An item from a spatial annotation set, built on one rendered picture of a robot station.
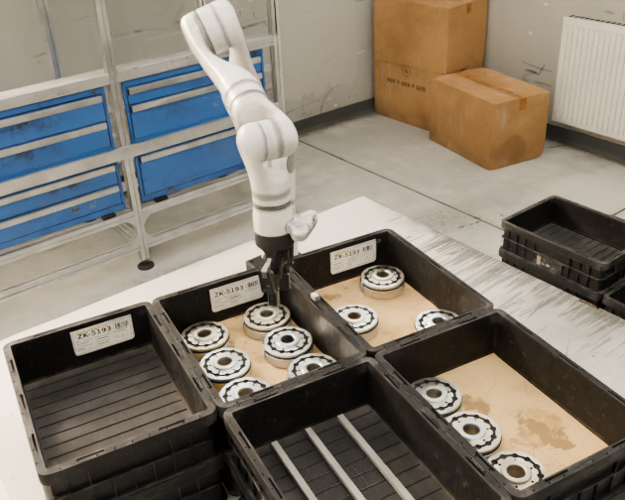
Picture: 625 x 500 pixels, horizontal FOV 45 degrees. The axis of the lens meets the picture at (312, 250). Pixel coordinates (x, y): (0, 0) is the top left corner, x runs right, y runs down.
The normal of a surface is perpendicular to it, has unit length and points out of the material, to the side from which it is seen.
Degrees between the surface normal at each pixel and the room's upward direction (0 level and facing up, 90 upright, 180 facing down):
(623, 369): 0
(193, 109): 90
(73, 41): 90
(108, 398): 0
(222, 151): 90
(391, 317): 0
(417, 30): 90
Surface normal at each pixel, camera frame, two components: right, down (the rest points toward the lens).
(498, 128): 0.43, 0.43
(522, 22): -0.78, 0.34
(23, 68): 0.62, 0.37
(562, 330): -0.04, -0.87
